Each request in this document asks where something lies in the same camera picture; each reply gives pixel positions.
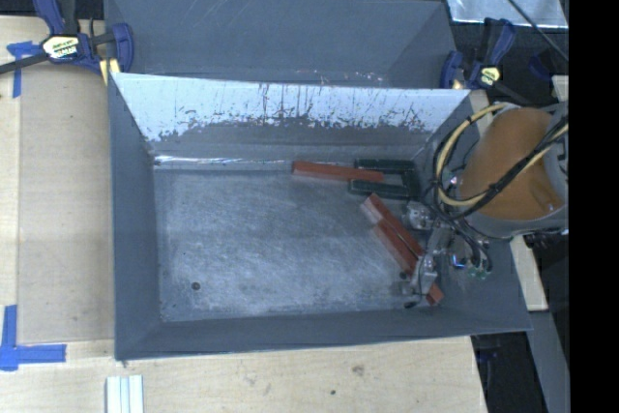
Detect pale wood flat board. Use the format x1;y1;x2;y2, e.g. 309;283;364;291
15;61;118;345

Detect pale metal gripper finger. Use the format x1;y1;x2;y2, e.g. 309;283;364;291
420;254;439;297
401;257;427;310

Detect red-brown block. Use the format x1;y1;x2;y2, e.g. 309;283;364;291
360;192;427;257
370;220;446;308
290;160;386;184

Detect grey metal bin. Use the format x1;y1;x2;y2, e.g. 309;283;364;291
102;0;535;362

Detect black cylinder on white bracket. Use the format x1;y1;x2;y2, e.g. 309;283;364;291
523;230;568;251

